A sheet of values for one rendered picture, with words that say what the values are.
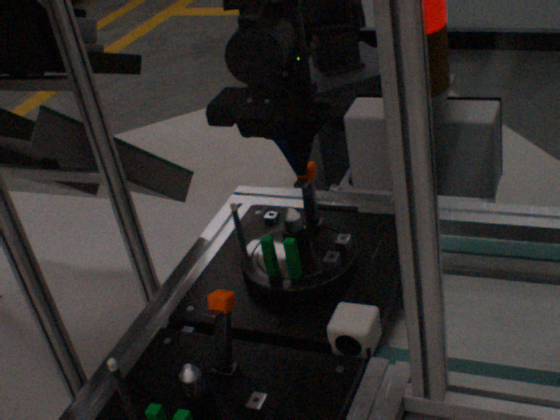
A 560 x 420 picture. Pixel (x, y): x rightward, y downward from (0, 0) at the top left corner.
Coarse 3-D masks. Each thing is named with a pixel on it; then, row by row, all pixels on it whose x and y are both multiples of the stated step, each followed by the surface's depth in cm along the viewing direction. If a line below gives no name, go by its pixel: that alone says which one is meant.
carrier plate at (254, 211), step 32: (256, 224) 100; (352, 224) 96; (384, 224) 95; (224, 256) 95; (384, 256) 89; (192, 288) 90; (224, 288) 89; (352, 288) 85; (384, 288) 84; (192, 320) 85; (256, 320) 83; (288, 320) 82; (320, 320) 82; (384, 320) 81
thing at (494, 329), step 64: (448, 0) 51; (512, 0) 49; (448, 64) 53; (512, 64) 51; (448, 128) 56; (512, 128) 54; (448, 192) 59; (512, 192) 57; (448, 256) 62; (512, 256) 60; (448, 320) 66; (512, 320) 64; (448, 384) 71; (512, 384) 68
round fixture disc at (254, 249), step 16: (336, 224) 93; (256, 240) 93; (320, 240) 91; (352, 240) 90; (256, 256) 90; (320, 256) 88; (352, 256) 87; (256, 272) 87; (288, 272) 86; (304, 272) 86; (320, 272) 86; (336, 272) 85; (352, 272) 86; (256, 288) 86; (272, 288) 85; (288, 288) 84; (304, 288) 84; (320, 288) 84; (336, 288) 85
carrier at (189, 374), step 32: (160, 352) 81; (192, 352) 81; (256, 352) 79; (288, 352) 78; (320, 352) 77; (128, 384) 78; (160, 384) 74; (192, 384) 67; (224, 384) 73; (256, 384) 72; (288, 384) 74; (320, 384) 74; (352, 384) 73; (96, 416) 75; (128, 416) 74; (160, 416) 65; (192, 416) 69; (224, 416) 69; (256, 416) 68; (288, 416) 71; (320, 416) 70
